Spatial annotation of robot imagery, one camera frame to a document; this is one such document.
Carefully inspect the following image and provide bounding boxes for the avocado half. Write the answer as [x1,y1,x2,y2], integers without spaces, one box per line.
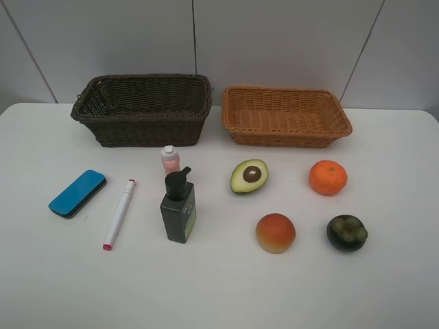
[230,159,269,194]

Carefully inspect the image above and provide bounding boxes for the pink small bottle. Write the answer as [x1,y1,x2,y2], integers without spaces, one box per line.
[161,145,180,175]

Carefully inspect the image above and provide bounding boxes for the dark green pump bottle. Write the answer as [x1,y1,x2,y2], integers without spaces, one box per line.
[160,167,197,244]

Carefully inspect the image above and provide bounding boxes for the red yellow peach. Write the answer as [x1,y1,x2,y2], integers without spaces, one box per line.
[255,213,296,254]

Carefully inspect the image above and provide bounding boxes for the orange mandarin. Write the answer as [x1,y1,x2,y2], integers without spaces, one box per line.
[308,160,348,196]

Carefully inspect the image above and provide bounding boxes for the white red marker pen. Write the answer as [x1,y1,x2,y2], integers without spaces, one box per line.
[103,179,136,251]

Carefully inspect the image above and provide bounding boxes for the blue whiteboard eraser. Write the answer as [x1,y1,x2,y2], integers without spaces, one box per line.
[48,169,107,219]

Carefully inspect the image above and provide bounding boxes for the dark purple mangosteen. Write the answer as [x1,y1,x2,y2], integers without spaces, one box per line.
[326,215,368,252]

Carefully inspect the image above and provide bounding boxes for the orange wicker basket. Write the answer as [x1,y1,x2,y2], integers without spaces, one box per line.
[222,86,353,148]

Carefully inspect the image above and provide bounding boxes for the dark brown wicker basket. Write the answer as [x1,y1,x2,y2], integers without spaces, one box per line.
[71,73,212,147]

